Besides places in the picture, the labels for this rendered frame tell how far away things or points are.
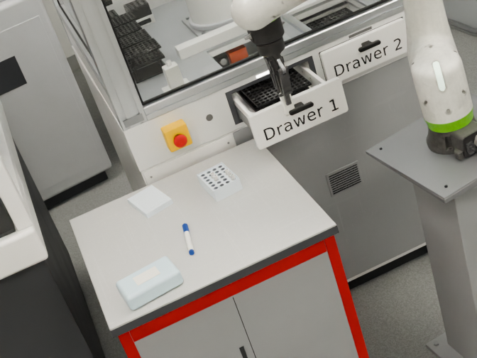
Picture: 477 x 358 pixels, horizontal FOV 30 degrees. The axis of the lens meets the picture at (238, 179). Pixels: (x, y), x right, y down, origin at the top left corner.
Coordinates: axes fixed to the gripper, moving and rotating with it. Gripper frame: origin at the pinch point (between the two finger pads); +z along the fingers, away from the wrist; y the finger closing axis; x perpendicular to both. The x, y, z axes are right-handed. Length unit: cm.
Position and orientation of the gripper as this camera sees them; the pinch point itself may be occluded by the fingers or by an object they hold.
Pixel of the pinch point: (287, 103)
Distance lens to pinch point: 250.2
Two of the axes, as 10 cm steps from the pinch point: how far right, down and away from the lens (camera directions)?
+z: 2.8, 8.1, 5.1
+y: 3.3, 4.2, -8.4
